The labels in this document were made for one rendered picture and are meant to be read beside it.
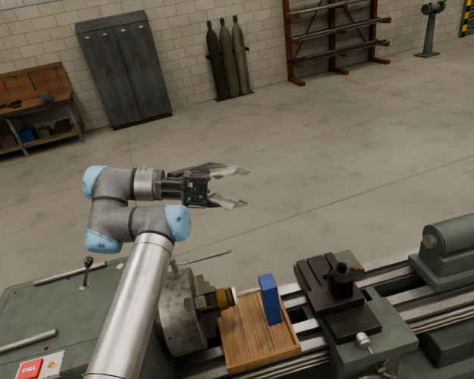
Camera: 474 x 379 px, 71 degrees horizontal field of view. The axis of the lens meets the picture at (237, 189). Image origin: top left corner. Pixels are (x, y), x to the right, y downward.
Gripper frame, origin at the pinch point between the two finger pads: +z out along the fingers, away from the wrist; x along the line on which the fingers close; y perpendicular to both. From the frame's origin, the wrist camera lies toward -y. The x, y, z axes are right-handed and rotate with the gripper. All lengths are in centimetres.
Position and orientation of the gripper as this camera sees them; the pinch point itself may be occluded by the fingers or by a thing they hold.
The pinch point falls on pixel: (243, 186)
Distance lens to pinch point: 79.2
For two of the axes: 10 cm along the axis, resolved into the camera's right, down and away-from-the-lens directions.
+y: 0.5, 2.7, -9.6
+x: 0.7, -9.6, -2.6
